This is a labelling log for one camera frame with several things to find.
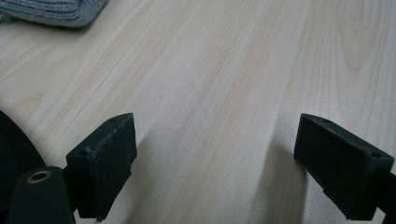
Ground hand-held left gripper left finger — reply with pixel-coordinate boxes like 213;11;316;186
64;112;138;222

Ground grey knit mitten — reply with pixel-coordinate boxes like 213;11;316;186
0;0;110;29

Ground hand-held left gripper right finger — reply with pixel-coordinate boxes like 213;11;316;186
293;113;396;222

